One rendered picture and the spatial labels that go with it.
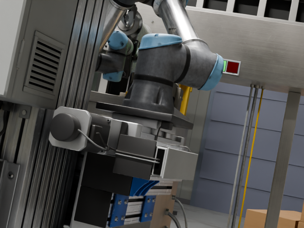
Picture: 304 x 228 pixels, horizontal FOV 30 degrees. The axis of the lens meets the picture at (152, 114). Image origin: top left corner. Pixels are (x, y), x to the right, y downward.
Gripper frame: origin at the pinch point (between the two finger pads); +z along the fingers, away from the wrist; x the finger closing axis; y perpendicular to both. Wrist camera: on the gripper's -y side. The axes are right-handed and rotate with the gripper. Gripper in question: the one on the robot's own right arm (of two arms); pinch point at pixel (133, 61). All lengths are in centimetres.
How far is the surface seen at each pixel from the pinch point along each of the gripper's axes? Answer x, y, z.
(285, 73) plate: -67, 11, 30
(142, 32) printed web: -0.3, 14.6, 5.8
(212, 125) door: 9, 18, 630
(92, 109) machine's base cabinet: 5.4, -26.1, -28.9
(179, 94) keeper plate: -21.9, -10.1, 10.1
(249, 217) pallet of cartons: -65, -72, 177
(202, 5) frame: -22, 38, 31
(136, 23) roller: 1.2, 16.5, -3.4
